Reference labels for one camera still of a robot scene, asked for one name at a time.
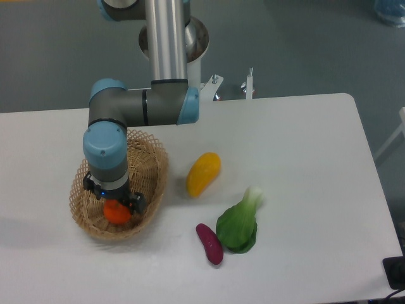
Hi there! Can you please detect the white frame at right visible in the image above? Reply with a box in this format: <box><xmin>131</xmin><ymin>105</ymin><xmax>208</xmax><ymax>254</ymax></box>
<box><xmin>373</xmin><ymin>107</ymin><xmax>404</xmax><ymax>167</ymax></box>

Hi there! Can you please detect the orange fruit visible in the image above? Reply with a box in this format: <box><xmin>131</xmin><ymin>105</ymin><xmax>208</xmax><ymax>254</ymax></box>
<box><xmin>103</xmin><ymin>199</ymin><xmax>132</xmax><ymax>225</ymax></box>

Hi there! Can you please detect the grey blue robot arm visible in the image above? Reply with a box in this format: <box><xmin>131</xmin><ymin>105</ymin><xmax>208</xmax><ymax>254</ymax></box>
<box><xmin>83</xmin><ymin>1</ymin><xmax>199</xmax><ymax>214</ymax></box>

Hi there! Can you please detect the purple sweet potato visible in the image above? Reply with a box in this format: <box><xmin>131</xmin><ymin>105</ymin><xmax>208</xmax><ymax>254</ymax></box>
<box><xmin>196</xmin><ymin>223</ymin><xmax>224</xmax><ymax>265</ymax></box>

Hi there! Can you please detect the blue bag in corner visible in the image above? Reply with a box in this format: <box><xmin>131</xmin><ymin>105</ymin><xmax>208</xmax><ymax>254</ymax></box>
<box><xmin>374</xmin><ymin>0</ymin><xmax>404</xmax><ymax>28</ymax></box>

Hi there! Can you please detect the black device at edge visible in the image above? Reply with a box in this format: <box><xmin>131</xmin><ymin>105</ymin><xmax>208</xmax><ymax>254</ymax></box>
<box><xmin>382</xmin><ymin>256</ymin><xmax>404</xmax><ymax>290</ymax></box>

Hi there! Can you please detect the yellow mango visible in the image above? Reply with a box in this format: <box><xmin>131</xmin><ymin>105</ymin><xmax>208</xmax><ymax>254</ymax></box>
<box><xmin>186</xmin><ymin>152</ymin><xmax>221</xmax><ymax>198</ymax></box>

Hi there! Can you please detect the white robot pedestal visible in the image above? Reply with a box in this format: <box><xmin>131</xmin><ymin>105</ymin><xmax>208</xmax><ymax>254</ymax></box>
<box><xmin>139</xmin><ymin>15</ymin><xmax>224</xmax><ymax>106</ymax></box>

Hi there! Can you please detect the woven wicker basket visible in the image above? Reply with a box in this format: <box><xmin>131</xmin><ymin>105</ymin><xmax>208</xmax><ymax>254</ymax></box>
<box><xmin>69</xmin><ymin>129</ymin><xmax>168</xmax><ymax>241</ymax></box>

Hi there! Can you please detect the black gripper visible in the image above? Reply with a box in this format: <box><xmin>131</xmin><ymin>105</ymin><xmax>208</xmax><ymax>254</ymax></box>
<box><xmin>82</xmin><ymin>171</ymin><xmax>146</xmax><ymax>215</ymax></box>

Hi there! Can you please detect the green bok choy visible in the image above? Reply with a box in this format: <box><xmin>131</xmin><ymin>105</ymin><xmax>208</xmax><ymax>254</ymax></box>
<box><xmin>215</xmin><ymin>186</ymin><xmax>264</xmax><ymax>254</ymax></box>

